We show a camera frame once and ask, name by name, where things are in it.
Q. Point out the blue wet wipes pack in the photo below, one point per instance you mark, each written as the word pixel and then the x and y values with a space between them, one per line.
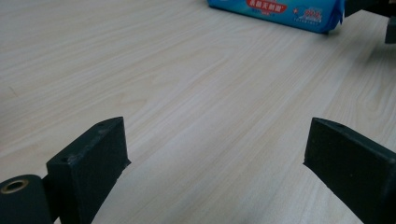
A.
pixel 280 11

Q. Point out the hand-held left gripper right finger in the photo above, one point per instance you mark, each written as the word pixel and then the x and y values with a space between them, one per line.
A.
pixel 355 161

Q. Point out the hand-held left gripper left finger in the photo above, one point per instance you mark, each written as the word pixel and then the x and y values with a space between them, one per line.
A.
pixel 90 168

